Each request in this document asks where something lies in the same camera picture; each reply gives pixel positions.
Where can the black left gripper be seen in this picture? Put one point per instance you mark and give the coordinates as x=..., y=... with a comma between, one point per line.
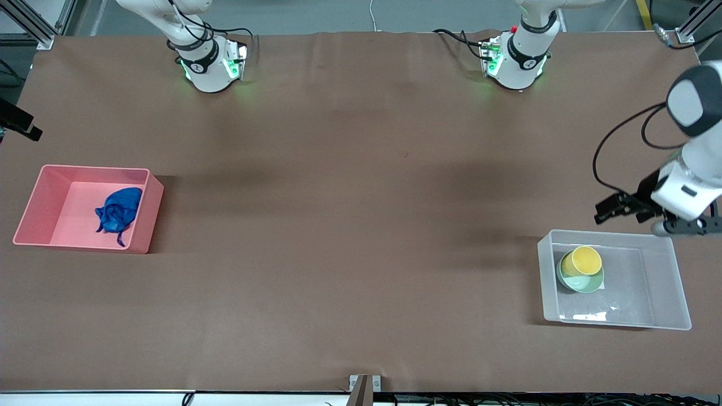
x=645, y=192

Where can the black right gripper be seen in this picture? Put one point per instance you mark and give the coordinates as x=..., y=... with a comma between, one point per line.
x=17, y=119

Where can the yellow plastic cup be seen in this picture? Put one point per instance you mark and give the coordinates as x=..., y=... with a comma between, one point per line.
x=585, y=260

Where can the pale green bowl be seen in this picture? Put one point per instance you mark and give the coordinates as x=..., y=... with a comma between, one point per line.
x=584, y=283

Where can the blue cloth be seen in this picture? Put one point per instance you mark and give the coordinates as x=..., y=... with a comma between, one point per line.
x=119, y=210

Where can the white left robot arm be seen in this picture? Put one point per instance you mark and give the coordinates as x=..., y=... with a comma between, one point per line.
x=691, y=186

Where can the pink plastic box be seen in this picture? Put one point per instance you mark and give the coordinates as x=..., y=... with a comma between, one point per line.
x=67, y=220

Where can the clear plastic box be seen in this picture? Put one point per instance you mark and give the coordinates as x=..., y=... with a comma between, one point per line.
x=632, y=304

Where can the brown table cover sheet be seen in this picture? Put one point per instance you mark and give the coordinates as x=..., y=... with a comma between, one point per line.
x=361, y=169

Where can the aluminium frame profile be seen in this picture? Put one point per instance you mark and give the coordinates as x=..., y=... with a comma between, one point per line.
x=696, y=22
x=34, y=28

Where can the grey metal mounting bracket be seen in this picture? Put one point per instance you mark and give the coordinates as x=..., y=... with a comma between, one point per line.
x=377, y=383

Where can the brown vertical post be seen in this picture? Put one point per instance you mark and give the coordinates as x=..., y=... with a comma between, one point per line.
x=360, y=395

